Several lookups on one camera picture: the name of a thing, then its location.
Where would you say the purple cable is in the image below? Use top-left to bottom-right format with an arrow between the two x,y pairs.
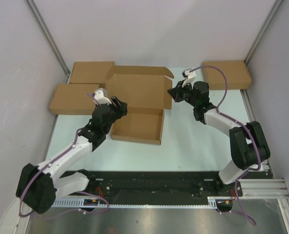
189,66 -> 262,225
19,92 -> 110,220

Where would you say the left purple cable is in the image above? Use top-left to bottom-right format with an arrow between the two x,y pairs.
19,92 -> 110,220

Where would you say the right aluminium corner post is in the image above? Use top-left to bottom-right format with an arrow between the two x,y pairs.
244,0 -> 285,66

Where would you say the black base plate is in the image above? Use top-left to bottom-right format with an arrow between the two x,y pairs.
61,170 -> 273,197

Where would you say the left aluminium corner post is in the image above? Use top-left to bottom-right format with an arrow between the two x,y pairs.
24,0 -> 70,77

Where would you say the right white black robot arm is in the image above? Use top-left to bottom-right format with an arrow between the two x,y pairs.
168,80 -> 270,195

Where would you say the aluminium corner post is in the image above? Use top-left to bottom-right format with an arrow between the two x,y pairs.
244,0 -> 285,66
24,0 -> 70,77

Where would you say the white slotted cable duct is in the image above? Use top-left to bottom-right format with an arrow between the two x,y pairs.
54,196 -> 220,209

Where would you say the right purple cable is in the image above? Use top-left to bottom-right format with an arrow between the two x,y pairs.
189,66 -> 262,225

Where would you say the cardboard box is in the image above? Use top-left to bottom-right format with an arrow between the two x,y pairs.
69,61 -> 115,86
202,60 -> 251,90
49,84 -> 100,115
106,65 -> 174,145

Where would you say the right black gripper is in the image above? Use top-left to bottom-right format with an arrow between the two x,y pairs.
168,79 -> 198,107

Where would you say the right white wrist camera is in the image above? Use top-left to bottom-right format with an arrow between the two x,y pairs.
182,69 -> 196,87

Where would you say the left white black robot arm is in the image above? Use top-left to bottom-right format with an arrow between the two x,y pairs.
16,97 -> 127,214

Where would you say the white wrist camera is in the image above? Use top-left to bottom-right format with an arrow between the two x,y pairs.
182,69 -> 196,87
93,88 -> 111,105

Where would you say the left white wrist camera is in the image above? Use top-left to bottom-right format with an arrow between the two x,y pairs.
93,88 -> 111,105

